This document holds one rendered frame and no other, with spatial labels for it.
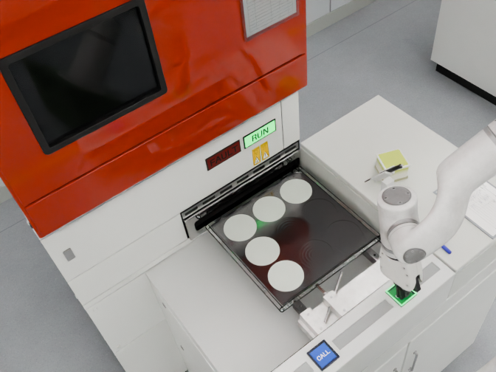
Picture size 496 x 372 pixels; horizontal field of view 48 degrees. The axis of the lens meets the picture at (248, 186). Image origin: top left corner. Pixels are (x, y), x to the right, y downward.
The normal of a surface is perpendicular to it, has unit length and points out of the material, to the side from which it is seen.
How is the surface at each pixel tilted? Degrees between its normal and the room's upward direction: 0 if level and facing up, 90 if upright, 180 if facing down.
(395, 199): 11
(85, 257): 90
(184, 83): 90
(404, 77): 0
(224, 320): 0
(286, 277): 0
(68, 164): 90
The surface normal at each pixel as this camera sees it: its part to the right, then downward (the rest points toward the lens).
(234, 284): -0.09, -0.65
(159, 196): 0.59, 0.57
